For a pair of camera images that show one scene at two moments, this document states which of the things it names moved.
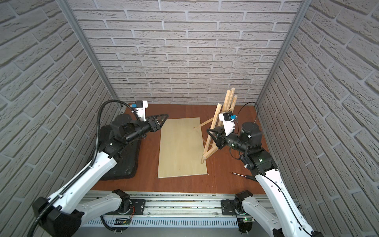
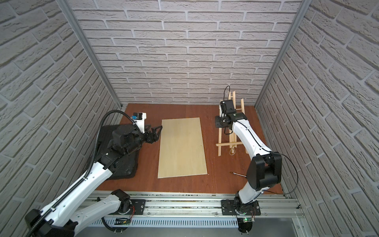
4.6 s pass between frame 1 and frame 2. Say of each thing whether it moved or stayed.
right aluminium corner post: stayed
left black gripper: moved
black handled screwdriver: stayed
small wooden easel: moved
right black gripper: moved
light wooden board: stayed
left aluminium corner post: stayed
